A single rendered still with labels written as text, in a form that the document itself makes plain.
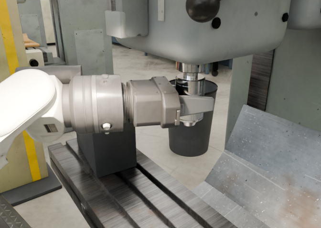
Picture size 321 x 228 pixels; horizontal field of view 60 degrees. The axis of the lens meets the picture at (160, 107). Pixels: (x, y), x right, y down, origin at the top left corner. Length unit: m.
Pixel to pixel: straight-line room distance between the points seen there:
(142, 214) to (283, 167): 0.37
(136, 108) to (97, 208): 0.36
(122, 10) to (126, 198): 0.49
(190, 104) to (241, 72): 0.45
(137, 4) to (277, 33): 0.19
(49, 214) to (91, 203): 1.45
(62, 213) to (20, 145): 0.58
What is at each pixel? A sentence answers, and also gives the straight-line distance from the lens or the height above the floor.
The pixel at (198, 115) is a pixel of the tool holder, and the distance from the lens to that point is 0.45.
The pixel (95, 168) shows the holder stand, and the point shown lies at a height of 0.96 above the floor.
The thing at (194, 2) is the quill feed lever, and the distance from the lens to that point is 0.25.
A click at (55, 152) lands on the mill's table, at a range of 0.95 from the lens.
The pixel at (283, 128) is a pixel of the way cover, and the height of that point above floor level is 1.07.
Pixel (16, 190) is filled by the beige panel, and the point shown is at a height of 0.03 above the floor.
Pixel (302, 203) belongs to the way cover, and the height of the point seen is 0.94.
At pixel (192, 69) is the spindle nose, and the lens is 0.41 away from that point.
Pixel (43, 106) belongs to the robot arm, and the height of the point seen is 1.26.
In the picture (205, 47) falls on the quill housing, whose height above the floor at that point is 1.34.
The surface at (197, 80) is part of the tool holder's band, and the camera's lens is 0.42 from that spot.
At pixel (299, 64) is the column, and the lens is 0.75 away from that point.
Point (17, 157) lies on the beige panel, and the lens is 2.32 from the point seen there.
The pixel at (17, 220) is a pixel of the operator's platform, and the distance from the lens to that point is 1.57.
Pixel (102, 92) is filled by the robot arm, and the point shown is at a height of 1.26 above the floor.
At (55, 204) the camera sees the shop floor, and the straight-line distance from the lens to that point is 2.23.
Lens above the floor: 1.39
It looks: 22 degrees down
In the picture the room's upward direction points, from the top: straight up
